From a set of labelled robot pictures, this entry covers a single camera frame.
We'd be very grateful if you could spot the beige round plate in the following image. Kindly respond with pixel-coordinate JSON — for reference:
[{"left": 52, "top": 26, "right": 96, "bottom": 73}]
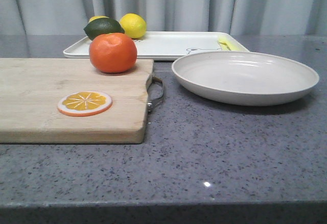
[{"left": 172, "top": 51, "right": 319, "bottom": 106}]

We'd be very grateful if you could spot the grey curtain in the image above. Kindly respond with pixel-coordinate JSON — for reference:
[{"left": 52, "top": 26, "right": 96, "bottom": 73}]
[{"left": 1, "top": 0, "right": 326, "bottom": 36}]

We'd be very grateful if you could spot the yellow plastic spoon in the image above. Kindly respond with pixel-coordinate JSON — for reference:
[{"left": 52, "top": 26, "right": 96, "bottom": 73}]
[{"left": 219, "top": 41, "right": 231, "bottom": 51}]

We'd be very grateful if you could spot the metal cutting board handle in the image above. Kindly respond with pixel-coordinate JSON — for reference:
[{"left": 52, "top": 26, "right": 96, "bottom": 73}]
[{"left": 147, "top": 76, "right": 165, "bottom": 113}]

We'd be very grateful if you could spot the rear yellow lemon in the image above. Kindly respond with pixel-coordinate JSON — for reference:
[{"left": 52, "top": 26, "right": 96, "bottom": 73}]
[{"left": 88, "top": 15, "right": 108, "bottom": 23}]

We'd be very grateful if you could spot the green lime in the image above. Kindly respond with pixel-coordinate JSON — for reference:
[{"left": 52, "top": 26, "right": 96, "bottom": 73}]
[{"left": 84, "top": 18, "right": 125, "bottom": 40}]

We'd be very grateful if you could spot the yellow plastic fork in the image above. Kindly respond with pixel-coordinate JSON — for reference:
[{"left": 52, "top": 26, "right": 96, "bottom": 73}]
[{"left": 218, "top": 37, "right": 248, "bottom": 52}]

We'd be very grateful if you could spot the yellow lemon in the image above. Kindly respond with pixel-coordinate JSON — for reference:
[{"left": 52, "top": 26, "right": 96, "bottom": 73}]
[
  {"left": 120, "top": 13, "right": 147, "bottom": 39},
  {"left": 88, "top": 15, "right": 108, "bottom": 23}
]

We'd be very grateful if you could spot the orange slice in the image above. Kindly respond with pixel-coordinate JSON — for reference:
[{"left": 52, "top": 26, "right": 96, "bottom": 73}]
[{"left": 57, "top": 91, "right": 112, "bottom": 117}]

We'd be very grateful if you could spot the white rectangular tray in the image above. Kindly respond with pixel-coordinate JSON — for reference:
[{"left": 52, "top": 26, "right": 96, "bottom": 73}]
[{"left": 63, "top": 31, "right": 250, "bottom": 61}]

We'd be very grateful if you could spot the wooden cutting board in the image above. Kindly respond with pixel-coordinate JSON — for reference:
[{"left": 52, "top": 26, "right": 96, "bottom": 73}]
[{"left": 1, "top": 58, "right": 154, "bottom": 144}]

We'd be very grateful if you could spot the orange mandarin fruit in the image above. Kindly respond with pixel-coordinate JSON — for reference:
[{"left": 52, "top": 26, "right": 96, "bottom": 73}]
[{"left": 89, "top": 33, "right": 137, "bottom": 73}]

